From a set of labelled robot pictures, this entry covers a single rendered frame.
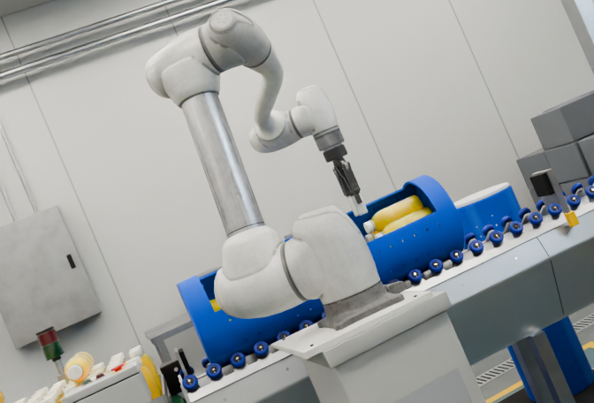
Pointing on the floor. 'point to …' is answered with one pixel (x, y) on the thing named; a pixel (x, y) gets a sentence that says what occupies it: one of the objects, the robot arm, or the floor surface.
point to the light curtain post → (574, 1)
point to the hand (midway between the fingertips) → (357, 205)
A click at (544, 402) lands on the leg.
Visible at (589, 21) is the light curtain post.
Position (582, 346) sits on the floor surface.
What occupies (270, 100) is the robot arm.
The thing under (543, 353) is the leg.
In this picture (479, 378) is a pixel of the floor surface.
